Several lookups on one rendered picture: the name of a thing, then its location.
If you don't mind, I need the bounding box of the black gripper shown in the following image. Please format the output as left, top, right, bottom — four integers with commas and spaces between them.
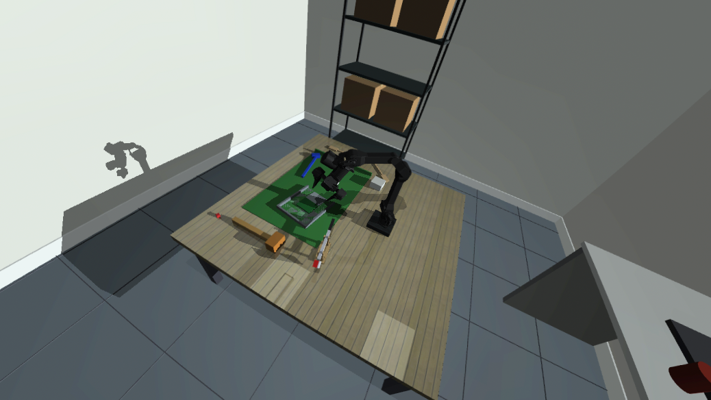
312, 166, 347, 202

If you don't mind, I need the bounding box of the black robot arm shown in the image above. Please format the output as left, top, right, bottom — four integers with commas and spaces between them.
320, 149, 412, 229

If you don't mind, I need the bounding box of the green mat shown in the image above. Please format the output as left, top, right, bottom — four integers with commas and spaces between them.
242, 154, 371, 248

